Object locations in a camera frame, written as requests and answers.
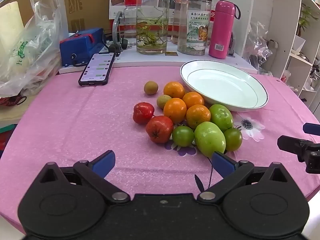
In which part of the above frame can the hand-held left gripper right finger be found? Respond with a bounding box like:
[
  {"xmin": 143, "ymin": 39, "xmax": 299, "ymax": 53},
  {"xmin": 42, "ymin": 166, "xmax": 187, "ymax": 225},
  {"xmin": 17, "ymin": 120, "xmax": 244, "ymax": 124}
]
[{"xmin": 197, "ymin": 151, "xmax": 289, "ymax": 205}]

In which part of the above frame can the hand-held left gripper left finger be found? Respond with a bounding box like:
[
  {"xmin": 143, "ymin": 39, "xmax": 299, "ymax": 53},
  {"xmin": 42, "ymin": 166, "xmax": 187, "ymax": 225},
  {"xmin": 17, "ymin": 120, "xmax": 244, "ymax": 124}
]
[{"xmin": 37, "ymin": 150, "xmax": 131, "ymax": 205}]

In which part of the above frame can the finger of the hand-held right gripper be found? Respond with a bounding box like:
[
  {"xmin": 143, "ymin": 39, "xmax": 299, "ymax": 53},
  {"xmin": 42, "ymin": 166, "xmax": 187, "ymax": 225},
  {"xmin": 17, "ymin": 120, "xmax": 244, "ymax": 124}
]
[
  {"xmin": 277, "ymin": 135, "xmax": 320, "ymax": 174},
  {"xmin": 303, "ymin": 123, "xmax": 320, "ymax": 135}
]

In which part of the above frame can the green tomato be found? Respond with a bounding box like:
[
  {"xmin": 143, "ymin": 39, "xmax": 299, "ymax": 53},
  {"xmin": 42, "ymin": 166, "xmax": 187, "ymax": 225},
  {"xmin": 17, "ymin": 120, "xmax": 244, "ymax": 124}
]
[
  {"xmin": 223, "ymin": 127, "xmax": 243, "ymax": 152},
  {"xmin": 172, "ymin": 125, "xmax": 195, "ymax": 147}
]

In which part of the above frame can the green apple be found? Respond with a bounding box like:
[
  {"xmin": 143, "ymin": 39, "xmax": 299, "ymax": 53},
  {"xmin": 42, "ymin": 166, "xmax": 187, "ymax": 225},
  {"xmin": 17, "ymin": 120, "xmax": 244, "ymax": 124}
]
[
  {"xmin": 194, "ymin": 121, "xmax": 227, "ymax": 158},
  {"xmin": 209, "ymin": 104, "xmax": 234, "ymax": 132}
]

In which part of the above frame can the orange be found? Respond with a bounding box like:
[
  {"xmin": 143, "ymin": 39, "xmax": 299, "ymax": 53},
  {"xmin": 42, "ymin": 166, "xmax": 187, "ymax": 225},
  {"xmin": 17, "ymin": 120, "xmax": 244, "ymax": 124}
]
[
  {"xmin": 186, "ymin": 104, "xmax": 212, "ymax": 130},
  {"xmin": 163, "ymin": 81, "xmax": 185, "ymax": 99},
  {"xmin": 182, "ymin": 91, "xmax": 205, "ymax": 109},
  {"xmin": 163, "ymin": 97, "xmax": 187, "ymax": 124}
]

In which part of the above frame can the red apple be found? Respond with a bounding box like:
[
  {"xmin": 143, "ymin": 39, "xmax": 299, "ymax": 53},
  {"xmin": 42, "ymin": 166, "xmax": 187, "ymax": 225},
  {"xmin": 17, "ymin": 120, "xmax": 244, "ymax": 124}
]
[
  {"xmin": 133, "ymin": 102, "xmax": 155, "ymax": 125},
  {"xmin": 145, "ymin": 115, "xmax": 174, "ymax": 144}
]

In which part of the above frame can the white plate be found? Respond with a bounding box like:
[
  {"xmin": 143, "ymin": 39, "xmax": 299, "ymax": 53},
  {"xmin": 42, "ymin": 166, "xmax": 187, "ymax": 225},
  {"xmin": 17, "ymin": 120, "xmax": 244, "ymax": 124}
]
[{"xmin": 180, "ymin": 60, "xmax": 269, "ymax": 112}]

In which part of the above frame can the green-brown kiwi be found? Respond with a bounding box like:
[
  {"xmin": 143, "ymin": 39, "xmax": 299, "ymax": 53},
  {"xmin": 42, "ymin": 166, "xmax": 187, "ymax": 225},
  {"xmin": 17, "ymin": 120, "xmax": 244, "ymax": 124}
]
[{"xmin": 157, "ymin": 94, "xmax": 172, "ymax": 110}]

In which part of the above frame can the brown longan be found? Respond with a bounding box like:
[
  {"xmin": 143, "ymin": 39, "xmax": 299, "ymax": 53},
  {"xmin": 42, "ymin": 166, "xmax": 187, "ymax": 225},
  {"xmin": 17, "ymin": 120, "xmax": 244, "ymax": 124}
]
[{"xmin": 144, "ymin": 80, "xmax": 159, "ymax": 95}]

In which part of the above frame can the pink floral tablecloth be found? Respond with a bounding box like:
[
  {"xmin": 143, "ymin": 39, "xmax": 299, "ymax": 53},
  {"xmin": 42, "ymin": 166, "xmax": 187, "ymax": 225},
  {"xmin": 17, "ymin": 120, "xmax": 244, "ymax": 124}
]
[{"xmin": 0, "ymin": 66, "xmax": 320, "ymax": 227}]

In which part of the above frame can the black smartphone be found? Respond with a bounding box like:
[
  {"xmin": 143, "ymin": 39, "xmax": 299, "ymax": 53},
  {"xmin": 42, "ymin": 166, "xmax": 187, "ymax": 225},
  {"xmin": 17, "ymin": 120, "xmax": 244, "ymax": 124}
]
[{"xmin": 78, "ymin": 52, "xmax": 117, "ymax": 87}]

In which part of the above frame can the clear plastic wrap bundle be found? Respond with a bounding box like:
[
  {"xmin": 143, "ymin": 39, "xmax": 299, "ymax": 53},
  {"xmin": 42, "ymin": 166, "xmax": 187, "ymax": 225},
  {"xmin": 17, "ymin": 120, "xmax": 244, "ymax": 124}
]
[{"xmin": 246, "ymin": 21, "xmax": 273, "ymax": 75}]

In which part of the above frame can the white shelf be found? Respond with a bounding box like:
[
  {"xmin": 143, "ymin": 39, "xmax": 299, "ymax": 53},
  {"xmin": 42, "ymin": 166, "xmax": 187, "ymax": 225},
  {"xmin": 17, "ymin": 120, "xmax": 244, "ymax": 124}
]
[{"xmin": 255, "ymin": 0, "xmax": 320, "ymax": 110}]

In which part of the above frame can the white board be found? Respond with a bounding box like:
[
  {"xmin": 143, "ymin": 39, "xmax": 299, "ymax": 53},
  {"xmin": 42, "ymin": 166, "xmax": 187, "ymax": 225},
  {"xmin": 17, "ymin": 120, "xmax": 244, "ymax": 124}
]
[{"xmin": 59, "ymin": 41, "xmax": 258, "ymax": 75}]

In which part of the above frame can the green potted plant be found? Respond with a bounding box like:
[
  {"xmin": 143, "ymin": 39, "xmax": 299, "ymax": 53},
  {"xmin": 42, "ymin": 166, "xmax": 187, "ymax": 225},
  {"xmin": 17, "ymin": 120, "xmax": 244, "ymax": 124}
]
[{"xmin": 296, "ymin": 2, "xmax": 319, "ymax": 37}]

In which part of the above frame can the blue box device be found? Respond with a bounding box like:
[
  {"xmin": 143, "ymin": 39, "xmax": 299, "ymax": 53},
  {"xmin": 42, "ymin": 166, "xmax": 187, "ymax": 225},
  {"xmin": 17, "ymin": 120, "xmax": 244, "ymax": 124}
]
[{"xmin": 59, "ymin": 27, "xmax": 105, "ymax": 67}]

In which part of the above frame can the glass vase with plant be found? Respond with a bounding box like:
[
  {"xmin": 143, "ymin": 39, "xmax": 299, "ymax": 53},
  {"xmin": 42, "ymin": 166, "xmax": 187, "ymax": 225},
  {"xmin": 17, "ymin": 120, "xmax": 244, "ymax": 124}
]
[{"xmin": 136, "ymin": 0, "xmax": 171, "ymax": 55}]

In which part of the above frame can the clear labelled plastic jar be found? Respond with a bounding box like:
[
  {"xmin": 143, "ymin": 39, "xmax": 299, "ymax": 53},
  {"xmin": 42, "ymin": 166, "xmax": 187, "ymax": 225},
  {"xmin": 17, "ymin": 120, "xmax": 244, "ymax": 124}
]
[{"xmin": 177, "ymin": 0, "xmax": 213, "ymax": 56}]

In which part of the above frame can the pink thermos bottle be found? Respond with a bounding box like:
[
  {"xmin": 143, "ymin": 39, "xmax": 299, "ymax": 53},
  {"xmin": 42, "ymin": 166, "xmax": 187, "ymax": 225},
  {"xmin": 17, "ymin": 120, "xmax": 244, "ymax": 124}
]
[{"xmin": 208, "ymin": 0, "xmax": 241, "ymax": 59}]

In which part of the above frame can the clear plastic bag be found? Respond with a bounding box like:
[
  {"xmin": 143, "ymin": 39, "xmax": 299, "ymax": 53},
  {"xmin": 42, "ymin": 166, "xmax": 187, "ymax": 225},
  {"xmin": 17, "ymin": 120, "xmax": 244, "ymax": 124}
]
[{"xmin": 0, "ymin": 0, "xmax": 69, "ymax": 98}]

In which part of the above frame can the clear plastic container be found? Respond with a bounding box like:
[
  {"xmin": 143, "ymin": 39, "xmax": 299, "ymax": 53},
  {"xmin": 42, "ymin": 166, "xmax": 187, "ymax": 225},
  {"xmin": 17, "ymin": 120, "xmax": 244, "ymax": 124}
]
[{"xmin": 171, "ymin": 0, "xmax": 182, "ymax": 45}]

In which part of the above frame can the clear bottle with red cap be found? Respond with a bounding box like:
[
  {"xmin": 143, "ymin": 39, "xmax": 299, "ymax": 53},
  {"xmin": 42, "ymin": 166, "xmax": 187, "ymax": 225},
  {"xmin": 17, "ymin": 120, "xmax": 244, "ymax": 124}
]
[{"xmin": 123, "ymin": 0, "xmax": 142, "ymax": 47}]

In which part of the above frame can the cardboard box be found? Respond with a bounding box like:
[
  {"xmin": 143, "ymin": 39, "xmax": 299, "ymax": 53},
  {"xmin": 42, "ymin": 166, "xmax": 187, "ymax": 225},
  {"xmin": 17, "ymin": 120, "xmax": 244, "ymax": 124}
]
[{"xmin": 0, "ymin": 0, "xmax": 112, "ymax": 34}]

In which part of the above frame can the beige paper bag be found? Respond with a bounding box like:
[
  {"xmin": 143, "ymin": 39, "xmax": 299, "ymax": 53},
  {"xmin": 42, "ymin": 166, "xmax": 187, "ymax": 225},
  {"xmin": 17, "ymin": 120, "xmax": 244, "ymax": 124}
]
[{"xmin": 0, "ymin": 1, "xmax": 25, "ymax": 63}]

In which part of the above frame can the red black braided cord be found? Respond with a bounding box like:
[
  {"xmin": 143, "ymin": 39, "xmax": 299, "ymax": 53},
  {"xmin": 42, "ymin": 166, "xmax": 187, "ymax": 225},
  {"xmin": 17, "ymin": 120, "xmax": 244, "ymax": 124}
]
[{"xmin": 0, "ymin": 94, "xmax": 27, "ymax": 108}]

